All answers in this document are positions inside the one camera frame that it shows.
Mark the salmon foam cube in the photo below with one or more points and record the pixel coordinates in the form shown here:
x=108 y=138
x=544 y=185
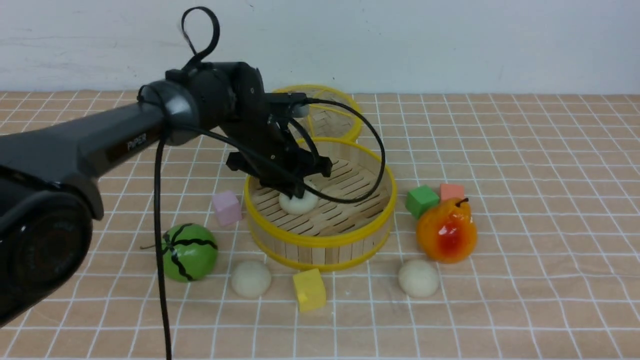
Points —
x=451 y=191

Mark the green foam cube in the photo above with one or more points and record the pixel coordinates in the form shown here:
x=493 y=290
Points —
x=421 y=199

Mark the bamboo steamer lid yellow rim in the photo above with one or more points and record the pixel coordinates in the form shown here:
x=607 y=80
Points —
x=324 y=120

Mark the green toy watermelon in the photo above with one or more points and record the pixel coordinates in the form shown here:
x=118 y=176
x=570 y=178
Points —
x=189 y=252

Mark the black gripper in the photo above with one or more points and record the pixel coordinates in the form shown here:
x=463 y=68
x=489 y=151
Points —
x=277 y=151

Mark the checkered peach tablecloth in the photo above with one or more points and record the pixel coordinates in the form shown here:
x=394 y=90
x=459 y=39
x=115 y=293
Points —
x=553 y=182

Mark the orange toy pear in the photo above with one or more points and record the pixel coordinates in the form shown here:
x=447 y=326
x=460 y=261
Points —
x=447 y=232

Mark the bamboo steamer tray yellow rim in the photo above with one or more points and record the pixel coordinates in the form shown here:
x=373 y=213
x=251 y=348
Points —
x=332 y=236

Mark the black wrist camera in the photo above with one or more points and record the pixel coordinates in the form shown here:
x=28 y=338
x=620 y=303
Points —
x=287 y=105

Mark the pink foam cube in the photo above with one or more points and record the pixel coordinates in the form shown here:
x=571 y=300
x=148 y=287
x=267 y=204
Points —
x=227 y=208

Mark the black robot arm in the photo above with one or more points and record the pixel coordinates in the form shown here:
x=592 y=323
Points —
x=49 y=176

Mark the white bun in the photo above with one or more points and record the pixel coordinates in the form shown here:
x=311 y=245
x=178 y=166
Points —
x=250 y=279
x=298 y=205
x=418 y=278

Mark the yellow foam cube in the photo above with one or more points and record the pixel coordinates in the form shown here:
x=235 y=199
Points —
x=310 y=290

